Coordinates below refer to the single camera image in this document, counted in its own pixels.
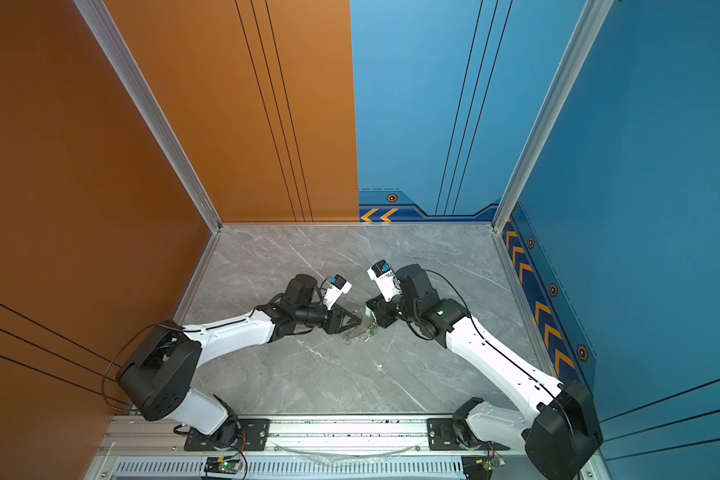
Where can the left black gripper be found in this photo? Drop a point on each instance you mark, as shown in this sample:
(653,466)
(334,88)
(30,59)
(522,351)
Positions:
(336,315)

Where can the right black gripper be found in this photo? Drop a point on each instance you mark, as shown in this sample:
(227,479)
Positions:
(379,307)

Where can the grey metal key holder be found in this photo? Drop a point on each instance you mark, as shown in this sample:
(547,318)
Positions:
(361,334)

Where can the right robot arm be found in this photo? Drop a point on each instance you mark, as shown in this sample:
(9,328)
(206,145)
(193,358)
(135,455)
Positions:
(555,423)

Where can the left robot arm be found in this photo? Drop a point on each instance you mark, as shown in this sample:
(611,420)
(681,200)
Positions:
(158,376)

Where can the right green circuit board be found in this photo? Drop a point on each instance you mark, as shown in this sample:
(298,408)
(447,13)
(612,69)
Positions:
(488,464)

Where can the green circuit board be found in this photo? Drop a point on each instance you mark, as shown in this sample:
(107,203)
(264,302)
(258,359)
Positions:
(223,467)
(488,464)

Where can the left green circuit board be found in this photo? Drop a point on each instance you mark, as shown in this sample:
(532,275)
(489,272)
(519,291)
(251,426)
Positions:
(223,467)

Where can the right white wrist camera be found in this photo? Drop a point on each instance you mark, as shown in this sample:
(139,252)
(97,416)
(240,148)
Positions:
(385,279)

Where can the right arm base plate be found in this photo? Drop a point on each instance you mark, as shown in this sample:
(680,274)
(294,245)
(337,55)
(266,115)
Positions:
(445,434)

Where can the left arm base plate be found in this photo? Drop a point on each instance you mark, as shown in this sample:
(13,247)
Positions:
(246,435)

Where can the aluminium front rail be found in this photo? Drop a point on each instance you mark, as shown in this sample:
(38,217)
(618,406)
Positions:
(364,446)

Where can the right aluminium corner post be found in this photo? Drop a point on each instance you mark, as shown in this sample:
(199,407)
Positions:
(577,50)

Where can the aluminium corner post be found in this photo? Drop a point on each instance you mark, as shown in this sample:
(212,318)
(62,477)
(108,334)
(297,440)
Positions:
(103,27)
(577,50)

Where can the left aluminium corner post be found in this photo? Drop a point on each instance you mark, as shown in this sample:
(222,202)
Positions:
(103,27)

